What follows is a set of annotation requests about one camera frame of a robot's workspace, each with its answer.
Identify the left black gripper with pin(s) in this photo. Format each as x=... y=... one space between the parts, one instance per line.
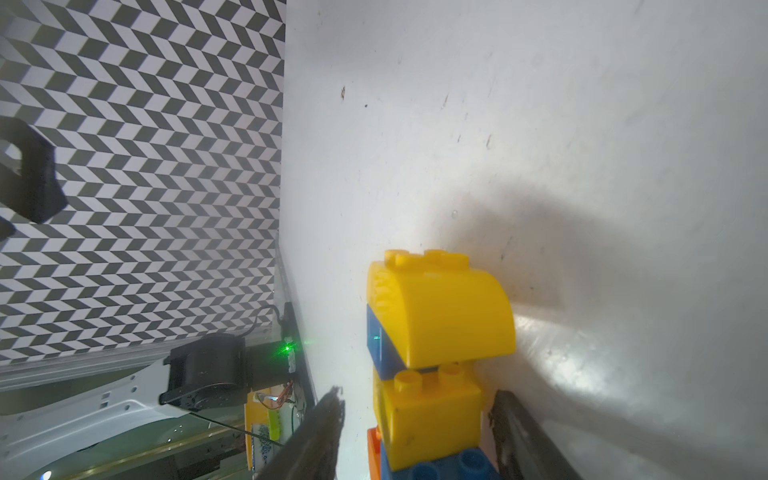
x=33 y=192

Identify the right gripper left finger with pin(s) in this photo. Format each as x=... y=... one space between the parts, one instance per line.
x=312 y=451

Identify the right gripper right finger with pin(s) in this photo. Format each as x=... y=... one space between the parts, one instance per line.
x=524 y=450

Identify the blue lego brick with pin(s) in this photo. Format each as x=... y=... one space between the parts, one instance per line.
x=469 y=464
x=385 y=357

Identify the orange lego brick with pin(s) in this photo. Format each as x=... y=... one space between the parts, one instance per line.
x=373 y=437

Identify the small yellow lego brick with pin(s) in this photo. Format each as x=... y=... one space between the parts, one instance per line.
x=428 y=416

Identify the yellow curved lego brick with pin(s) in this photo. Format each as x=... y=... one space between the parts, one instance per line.
x=435 y=308

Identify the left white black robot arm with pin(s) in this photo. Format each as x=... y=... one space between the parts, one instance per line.
x=219 y=370

